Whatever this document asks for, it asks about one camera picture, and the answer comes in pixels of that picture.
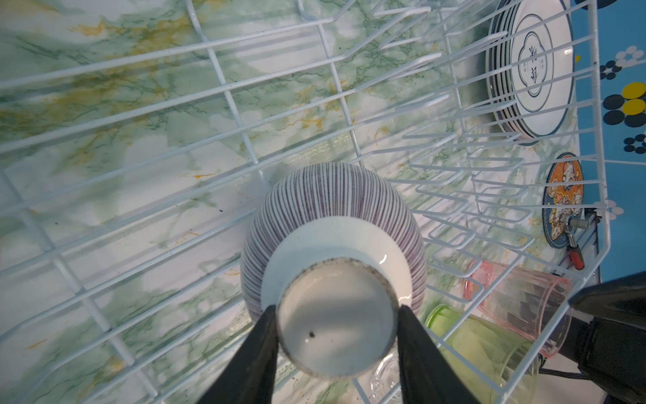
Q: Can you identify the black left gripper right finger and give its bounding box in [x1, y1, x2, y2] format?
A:
[397, 306, 478, 404]

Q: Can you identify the red handled ratchet wrench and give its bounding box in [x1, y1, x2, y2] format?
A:
[565, 212, 598, 271]

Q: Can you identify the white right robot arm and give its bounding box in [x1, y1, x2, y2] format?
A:
[560, 272, 645, 403]

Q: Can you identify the striped ceramic bowl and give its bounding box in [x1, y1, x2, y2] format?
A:
[241, 163, 427, 380]

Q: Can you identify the round cartoon coaster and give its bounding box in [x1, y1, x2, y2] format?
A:
[542, 151, 584, 249]

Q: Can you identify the pink glass cup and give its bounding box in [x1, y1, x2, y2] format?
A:
[464, 259, 572, 341]

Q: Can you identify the green glass cup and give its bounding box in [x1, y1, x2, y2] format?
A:
[425, 304, 541, 403]

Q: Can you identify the white wire dish rack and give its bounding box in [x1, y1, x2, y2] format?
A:
[1, 1, 605, 403]

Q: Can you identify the clear glass cup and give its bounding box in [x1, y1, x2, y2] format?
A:
[369, 352, 400, 403]

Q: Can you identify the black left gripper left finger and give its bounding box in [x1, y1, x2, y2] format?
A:
[198, 305, 279, 404]

